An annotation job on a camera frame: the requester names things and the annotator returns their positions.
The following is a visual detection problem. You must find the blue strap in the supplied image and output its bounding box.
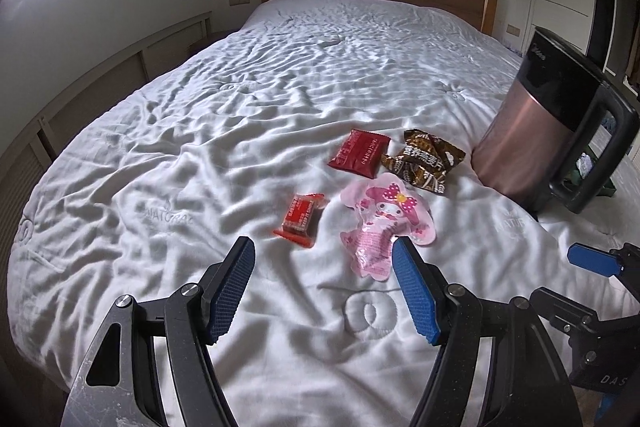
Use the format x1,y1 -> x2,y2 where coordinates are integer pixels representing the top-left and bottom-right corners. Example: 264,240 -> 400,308
597,394 -> 617,427

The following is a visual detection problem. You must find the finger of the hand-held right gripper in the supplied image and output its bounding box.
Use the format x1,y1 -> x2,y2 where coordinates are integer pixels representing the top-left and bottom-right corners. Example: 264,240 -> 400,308
529,287 -> 603,333
567,243 -> 640,279

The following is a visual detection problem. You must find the brown snack packet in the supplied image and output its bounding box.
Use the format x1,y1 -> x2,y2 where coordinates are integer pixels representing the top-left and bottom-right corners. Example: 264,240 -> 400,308
380,128 -> 467,196

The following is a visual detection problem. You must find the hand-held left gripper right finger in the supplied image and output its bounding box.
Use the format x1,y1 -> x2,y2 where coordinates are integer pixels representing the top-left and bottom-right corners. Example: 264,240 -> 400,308
391,237 -> 583,427

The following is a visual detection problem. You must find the flat red snack packet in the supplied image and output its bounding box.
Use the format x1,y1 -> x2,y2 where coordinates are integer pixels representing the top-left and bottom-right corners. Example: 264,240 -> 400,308
327,128 -> 396,180

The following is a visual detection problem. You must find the copper black electric kettle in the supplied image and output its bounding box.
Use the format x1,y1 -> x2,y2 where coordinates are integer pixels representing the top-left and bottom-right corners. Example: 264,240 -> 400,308
471,27 -> 640,222

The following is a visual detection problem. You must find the small red candy packet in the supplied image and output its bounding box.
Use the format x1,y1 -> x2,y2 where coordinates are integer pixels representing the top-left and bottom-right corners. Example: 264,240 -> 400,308
272,192 -> 328,249

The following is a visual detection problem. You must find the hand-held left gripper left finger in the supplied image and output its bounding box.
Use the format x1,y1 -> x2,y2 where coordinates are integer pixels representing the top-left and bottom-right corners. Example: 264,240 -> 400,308
61,236 -> 257,427

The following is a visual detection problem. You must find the white quilted bed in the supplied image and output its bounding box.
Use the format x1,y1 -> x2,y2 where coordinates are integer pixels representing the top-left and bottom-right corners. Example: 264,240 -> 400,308
5,0 -> 640,427

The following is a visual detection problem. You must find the pink cartoon snack packet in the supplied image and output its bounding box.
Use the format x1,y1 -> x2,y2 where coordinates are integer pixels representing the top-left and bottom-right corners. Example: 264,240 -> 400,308
339,172 -> 437,283

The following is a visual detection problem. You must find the green plastic tray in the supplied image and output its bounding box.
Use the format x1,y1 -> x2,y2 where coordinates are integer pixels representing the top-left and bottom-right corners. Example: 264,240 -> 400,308
565,147 -> 618,198

